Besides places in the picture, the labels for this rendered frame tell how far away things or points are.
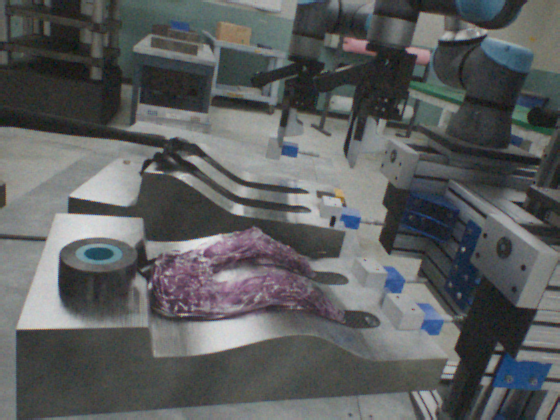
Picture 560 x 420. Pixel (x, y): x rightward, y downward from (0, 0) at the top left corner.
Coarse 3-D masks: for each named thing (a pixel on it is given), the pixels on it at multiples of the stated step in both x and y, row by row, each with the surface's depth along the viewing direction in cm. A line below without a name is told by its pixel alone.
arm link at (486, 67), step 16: (480, 48) 112; (496, 48) 106; (512, 48) 105; (464, 64) 115; (480, 64) 110; (496, 64) 107; (512, 64) 106; (528, 64) 107; (464, 80) 116; (480, 80) 110; (496, 80) 107; (512, 80) 107; (480, 96) 110; (496, 96) 108; (512, 96) 109
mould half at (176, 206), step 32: (192, 160) 94; (224, 160) 106; (96, 192) 88; (128, 192) 91; (160, 192) 84; (192, 192) 83; (256, 192) 98; (160, 224) 86; (192, 224) 86; (224, 224) 86; (256, 224) 85; (288, 224) 85; (320, 224) 86
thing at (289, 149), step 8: (272, 136) 114; (272, 144) 114; (288, 144) 116; (296, 144) 117; (272, 152) 115; (280, 152) 115; (288, 152) 115; (296, 152) 115; (304, 152) 117; (312, 152) 117
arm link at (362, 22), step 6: (360, 6) 101; (366, 6) 99; (372, 6) 96; (360, 12) 99; (366, 12) 97; (372, 12) 94; (354, 18) 100; (360, 18) 98; (366, 18) 96; (354, 24) 101; (360, 24) 98; (366, 24) 96; (354, 30) 102; (360, 30) 99; (366, 30) 96; (360, 36) 101; (366, 36) 98
